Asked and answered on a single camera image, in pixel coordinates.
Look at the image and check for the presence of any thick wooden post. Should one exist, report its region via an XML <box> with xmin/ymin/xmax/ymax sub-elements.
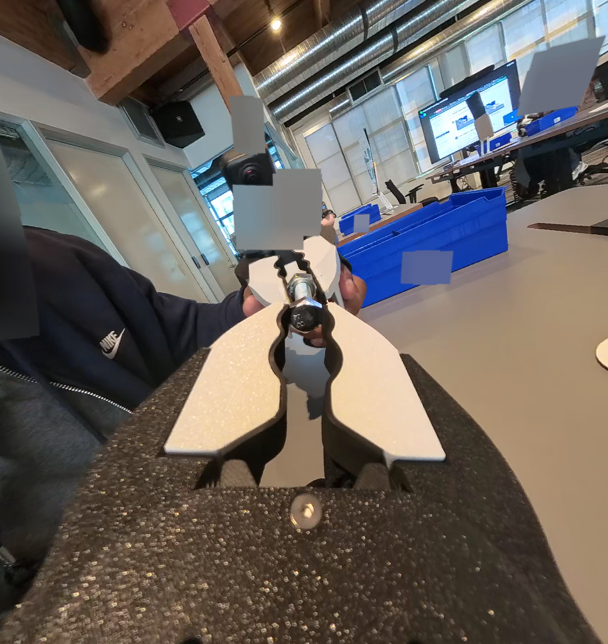
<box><xmin>187</xmin><ymin>14</ymin><xmax>245</xmax><ymax>112</ymax></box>

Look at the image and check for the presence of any person's torso in dark jacket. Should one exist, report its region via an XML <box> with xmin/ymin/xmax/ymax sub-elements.
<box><xmin>0</xmin><ymin>225</ymin><xmax>206</xmax><ymax>609</ymax></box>

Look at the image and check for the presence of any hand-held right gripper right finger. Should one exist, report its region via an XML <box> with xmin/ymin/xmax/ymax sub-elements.
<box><xmin>321</xmin><ymin>302</ymin><xmax>447</xmax><ymax>462</ymax></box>

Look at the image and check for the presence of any small blue plastic bin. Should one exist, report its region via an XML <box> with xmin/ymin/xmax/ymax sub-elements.
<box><xmin>338</xmin><ymin>203</ymin><xmax>385</xmax><ymax>237</ymax></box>

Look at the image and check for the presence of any black wall speaker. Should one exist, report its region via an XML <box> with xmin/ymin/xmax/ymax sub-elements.
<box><xmin>150</xmin><ymin>100</ymin><xmax>206</xmax><ymax>150</ymax></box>

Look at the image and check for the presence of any black office chair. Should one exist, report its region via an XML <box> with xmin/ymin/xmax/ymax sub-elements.
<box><xmin>385</xmin><ymin>179</ymin><xmax>439</xmax><ymax>206</ymax></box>

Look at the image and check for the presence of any long blue plastic bin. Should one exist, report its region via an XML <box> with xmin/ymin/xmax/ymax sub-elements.
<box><xmin>336</xmin><ymin>187</ymin><xmax>509</xmax><ymax>309</ymax></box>

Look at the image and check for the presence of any white standing banner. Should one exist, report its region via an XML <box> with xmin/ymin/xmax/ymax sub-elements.
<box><xmin>358</xmin><ymin>127</ymin><xmax>393</xmax><ymax>209</ymax></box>

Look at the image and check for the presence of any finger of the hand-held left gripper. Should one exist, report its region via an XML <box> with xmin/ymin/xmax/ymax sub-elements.
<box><xmin>247</xmin><ymin>254</ymin><xmax>296</xmax><ymax>308</ymax></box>
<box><xmin>296</xmin><ymin>235</ymin><xmax>343</xmax><ymax>306</ymax></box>

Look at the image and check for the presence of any person's left forearm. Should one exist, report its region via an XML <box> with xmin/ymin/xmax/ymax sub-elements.
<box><xmin>133</xmin><ymin>289</ymin><xmax>248</xmax><ymax>374</ymax></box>

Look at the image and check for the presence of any silver ventilation duct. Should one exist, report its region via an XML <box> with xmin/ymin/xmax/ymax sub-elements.
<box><xmin>271</xmin><ymin>0</ymin><xmax>541</xmax><ymax>123</ymax></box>
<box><xmin>254</xmin><ymin>0</ymin><xmax>486</xmax><ymax>99</ymax></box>

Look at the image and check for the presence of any large display monitor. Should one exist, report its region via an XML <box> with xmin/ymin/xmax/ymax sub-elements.
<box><xmin>418</xmin><ymin>59</ymin><xmax>522</xmax><ymax>165</ymax></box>

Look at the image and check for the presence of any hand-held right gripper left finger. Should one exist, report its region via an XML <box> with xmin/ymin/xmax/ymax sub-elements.
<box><xmin>163</xmin><ymin>302</ymin><xmax>290</xmax><ymax>458</ymax></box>

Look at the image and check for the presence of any wall vent grille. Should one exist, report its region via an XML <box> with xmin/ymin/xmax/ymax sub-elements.
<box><xmin>118</xmin><ymin>97</ymin><xmax>165</xmax><ymax>148</ymax></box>

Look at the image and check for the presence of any person's left hand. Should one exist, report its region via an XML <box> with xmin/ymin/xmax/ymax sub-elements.
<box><xmin>241</xmin><ymin>269</ymin><xmax>368</xmax><ymax>349</ymax></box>

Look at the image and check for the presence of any steel hex bolt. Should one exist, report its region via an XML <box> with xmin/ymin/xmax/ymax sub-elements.
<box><xmin>285</xmin><ymin>274</ymin><xmax>327</xmax><ymax>334</ymax></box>

